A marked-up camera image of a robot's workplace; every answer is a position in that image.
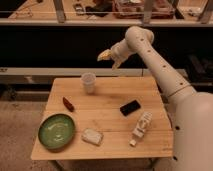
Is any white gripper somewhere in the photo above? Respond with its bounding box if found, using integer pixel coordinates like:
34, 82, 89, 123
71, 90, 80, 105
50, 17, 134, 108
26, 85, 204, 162
97, 39, 131, 70

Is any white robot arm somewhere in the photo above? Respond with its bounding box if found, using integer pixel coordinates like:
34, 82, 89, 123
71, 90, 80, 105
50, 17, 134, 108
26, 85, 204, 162
97, 26, 213, 171

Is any red tray with items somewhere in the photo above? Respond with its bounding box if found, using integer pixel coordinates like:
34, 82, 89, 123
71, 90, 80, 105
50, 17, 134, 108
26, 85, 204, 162
112, 0, 175, 19

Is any black device on workbench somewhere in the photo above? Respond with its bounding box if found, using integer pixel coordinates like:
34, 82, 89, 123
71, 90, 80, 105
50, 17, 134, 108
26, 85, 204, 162
85, 3, 112, 17

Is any black rectangular block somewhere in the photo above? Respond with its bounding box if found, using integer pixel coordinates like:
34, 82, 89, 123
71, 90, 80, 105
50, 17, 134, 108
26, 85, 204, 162
120, 100, 141, 116

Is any wooden table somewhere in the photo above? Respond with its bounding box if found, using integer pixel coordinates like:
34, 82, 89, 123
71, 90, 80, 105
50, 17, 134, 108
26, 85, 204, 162
31, 77, 173, 160

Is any red chili pepper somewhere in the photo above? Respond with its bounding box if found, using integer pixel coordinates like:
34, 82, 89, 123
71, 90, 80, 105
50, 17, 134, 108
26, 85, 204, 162
63, 97, 75, 112

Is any white plastic bottle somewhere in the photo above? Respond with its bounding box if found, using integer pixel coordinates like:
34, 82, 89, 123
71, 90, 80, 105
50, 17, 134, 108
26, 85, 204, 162
129, 112, 152, 147

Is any long background workbench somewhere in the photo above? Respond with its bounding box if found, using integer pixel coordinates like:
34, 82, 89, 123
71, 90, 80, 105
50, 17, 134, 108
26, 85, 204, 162
0, 0, 213, 27

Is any white sponge block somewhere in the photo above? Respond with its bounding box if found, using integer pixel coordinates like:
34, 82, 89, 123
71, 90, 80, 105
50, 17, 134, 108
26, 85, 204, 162
81, 128, 103, 146

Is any green round plate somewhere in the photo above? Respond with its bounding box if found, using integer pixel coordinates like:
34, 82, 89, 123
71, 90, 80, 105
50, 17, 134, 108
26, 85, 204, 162
38, 114, 75, 150

